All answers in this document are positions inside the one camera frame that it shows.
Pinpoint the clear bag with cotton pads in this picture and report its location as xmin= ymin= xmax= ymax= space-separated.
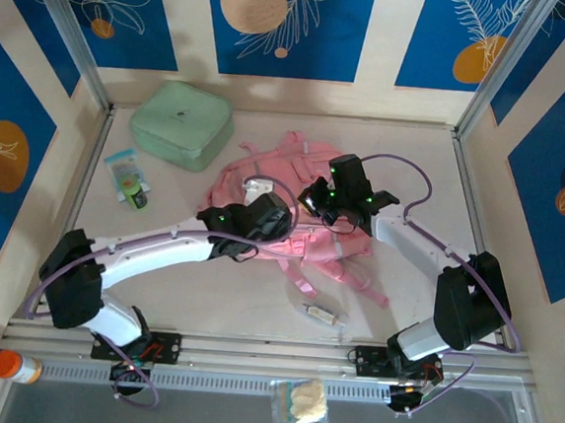
xmin=266 ymin=374 xmax=334 ymax=423

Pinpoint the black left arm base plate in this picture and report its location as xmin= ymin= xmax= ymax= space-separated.
xmin=90 ymin=325 xmax=183 ymax=367

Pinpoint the black connector bracket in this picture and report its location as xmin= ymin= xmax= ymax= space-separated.
xmin=386 ymin=382 xmax=442 ymax=422
xmin=107 ymin=360 xmax=155 ymax=399

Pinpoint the aluminium front rail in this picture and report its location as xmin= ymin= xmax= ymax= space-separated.
xmin=0 ymin=314 xmax=533 ymax=398

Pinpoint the pink backpack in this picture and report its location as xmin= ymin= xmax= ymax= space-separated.
xmin=189 ymin=122 xmax=403 ymax=311

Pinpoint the aluminium corner post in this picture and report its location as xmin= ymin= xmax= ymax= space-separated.
xmin=10 ymin=0 xmax=123 ymax=112
xmin=453 ymin=0 xmax=565 ymax=147

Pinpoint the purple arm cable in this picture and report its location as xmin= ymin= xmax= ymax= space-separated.
xmin=15 ymin=154 xmax=303 ymax=421
xmin=341 ymin=152 xmax=538 ymax=423

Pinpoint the aluminium side rail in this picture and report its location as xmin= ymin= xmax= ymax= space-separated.
xmin=29 ymin=99 xmax=117 ymax=326
xmin=432 ymin=126 xmax=530 ymax=354

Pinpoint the mint green zip pouch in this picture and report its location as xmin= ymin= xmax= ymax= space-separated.
xmin=125 ymin=77 xmax=240 ymax=176

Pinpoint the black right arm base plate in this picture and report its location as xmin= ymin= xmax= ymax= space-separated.
xmin=346 ymin=344 xmax=445 ymax=385

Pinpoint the orange capped bottle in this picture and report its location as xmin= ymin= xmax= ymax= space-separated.
xmin=0 ymin=349 xmax=45 ymax=388

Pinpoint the clear packet with green item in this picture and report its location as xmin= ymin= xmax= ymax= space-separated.
xmin=99 ymin=150 xmax=156 ymax=211

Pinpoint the clear bag with small tubes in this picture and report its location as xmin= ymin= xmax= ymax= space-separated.
xmin=281 ymin=290 xmax=353 ymax=332

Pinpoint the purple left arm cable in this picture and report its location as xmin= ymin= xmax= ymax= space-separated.
xmin=15 ymin=154 xmax=303 ymax=421

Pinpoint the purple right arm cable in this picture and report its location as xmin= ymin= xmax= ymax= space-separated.
xmin=341 ymin=152 xmax=538 ymax=423

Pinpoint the slotted grey cable duct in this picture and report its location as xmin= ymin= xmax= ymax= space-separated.
xmin=35 ymin=353 xmax=395 ymax=411

